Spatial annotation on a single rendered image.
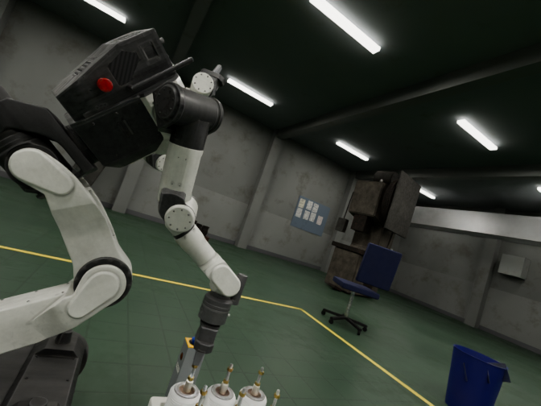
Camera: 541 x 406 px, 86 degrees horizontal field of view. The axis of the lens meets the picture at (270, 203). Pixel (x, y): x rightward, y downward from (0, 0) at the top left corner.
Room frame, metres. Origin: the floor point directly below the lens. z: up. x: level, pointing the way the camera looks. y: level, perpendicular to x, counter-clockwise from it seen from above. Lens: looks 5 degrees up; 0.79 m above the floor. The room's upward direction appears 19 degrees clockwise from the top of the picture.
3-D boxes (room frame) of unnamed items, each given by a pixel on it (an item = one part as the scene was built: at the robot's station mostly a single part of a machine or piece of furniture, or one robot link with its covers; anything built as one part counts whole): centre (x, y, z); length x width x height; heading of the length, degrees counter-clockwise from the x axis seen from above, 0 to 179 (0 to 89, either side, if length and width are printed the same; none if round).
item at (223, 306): (0.94, 0.05, 0.57); 0.11 x 0.11 x 0.11; 27
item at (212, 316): (0.92, 0.05, 0.45); 0.13 x 0.10 x 0.12; 10
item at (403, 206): (6.93, -2.44, 1.58); 1.64 x 1.44 x 3.16; 117
